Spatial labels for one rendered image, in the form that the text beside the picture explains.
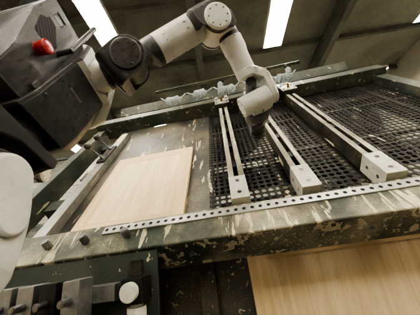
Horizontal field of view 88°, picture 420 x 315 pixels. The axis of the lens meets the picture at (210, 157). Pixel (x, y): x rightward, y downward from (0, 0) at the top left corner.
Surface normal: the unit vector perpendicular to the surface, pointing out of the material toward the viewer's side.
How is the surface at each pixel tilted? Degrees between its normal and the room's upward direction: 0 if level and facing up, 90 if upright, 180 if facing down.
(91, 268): 90
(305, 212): 51
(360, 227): 141
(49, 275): 90
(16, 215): 90
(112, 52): 116
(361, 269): 90
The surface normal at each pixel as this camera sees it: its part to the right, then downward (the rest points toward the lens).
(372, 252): -0.15, -0.35
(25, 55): 0.98, -0.18
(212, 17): 0.16, 0.01
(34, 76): 0.91, 0.15
